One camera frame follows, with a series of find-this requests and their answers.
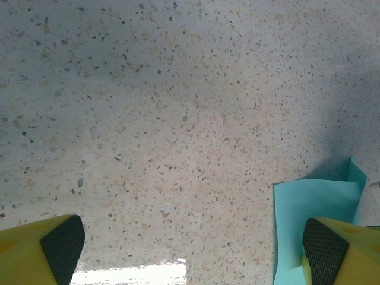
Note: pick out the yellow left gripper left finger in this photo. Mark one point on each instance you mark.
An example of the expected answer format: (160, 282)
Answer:
(20, 261)

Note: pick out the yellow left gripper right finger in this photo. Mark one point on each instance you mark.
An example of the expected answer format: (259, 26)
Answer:
(356, 261)

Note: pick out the light blue cloth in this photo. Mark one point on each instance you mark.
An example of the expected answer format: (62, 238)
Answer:
(297, 202)

